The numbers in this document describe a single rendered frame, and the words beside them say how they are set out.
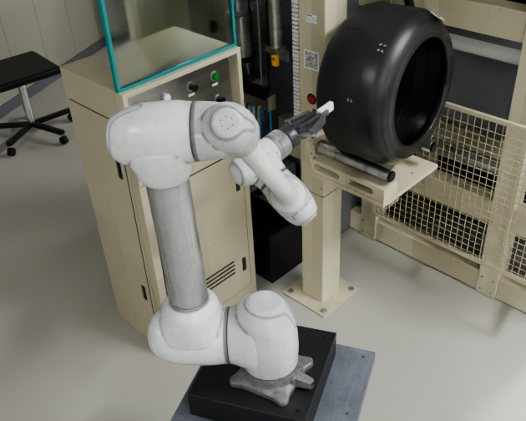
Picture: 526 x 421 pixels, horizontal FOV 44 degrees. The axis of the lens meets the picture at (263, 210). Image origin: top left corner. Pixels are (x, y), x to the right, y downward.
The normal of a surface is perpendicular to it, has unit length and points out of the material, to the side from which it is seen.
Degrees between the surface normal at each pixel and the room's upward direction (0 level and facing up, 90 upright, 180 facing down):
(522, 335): 0
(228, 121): 53
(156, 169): 95
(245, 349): 83
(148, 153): 98
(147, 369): 0
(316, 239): 90
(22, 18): 90
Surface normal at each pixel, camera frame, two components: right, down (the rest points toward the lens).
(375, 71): -0.36, 0.03
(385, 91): 0.05, 0.30
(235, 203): 0.71, 0.37
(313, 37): -0.70, 0.43
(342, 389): -0.04, -0.82
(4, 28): 0.94, 0.15
